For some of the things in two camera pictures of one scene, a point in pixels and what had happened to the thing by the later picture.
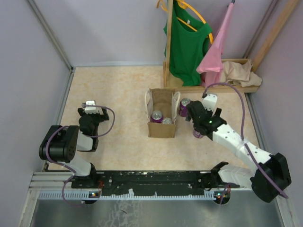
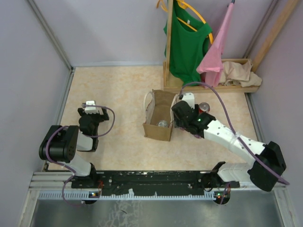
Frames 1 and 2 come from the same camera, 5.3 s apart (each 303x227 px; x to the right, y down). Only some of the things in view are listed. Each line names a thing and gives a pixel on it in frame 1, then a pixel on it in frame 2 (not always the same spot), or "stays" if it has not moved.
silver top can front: (167, 120) → (163, 123)
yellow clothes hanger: (183, 4) stays
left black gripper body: (97, 118) stays
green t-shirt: (188, 34) stays
